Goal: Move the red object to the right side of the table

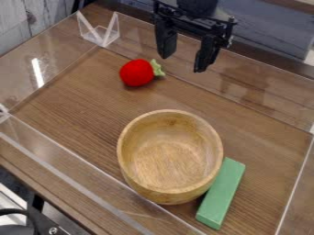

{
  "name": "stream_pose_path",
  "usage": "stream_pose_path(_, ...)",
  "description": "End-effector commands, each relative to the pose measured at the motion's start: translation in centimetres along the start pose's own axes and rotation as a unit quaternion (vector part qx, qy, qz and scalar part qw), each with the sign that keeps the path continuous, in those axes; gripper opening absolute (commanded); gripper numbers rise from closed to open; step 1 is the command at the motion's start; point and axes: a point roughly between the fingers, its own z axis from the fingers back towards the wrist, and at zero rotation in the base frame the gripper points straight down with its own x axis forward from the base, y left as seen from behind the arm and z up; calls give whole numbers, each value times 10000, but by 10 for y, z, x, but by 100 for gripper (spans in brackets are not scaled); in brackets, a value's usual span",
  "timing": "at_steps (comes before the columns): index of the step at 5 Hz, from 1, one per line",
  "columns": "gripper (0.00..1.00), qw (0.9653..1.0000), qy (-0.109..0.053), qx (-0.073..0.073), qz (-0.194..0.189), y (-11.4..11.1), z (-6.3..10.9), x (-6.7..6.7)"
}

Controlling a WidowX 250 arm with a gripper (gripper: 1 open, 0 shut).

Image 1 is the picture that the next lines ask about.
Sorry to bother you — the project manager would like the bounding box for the wooden bowl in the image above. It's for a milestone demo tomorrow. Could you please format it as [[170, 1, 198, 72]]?
[[116, 109, 223, 205]]

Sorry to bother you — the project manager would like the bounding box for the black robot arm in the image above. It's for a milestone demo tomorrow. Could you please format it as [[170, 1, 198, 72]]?
[[153, 0, 236, 73]]

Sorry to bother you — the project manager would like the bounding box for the clear acrylic front wall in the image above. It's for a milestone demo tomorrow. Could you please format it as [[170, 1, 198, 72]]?
[[0, 114, 204, 235]]

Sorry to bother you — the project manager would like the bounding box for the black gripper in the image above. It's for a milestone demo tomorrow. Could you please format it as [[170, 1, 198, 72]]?
[[153, 0, 236, 73]]

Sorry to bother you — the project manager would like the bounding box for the red plush strawberry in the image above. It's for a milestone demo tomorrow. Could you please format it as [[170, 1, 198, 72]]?
[[118, 59, 165, 87]]

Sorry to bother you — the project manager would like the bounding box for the black cable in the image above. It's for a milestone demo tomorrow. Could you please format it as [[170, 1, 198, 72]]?
[[0, 207, 29, 218]]

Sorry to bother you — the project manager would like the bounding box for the green rectangular block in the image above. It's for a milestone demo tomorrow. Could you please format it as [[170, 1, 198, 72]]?
[[194, 157, 245, 230]]

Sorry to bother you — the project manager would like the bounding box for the clear acrylic corner bracket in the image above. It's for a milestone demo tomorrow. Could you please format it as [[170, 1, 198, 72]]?
[[76, 12, 120, 48]]

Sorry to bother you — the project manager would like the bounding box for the black metal table mount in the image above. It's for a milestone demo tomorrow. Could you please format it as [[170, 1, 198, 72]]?
[[26, 194, 70, 235]]

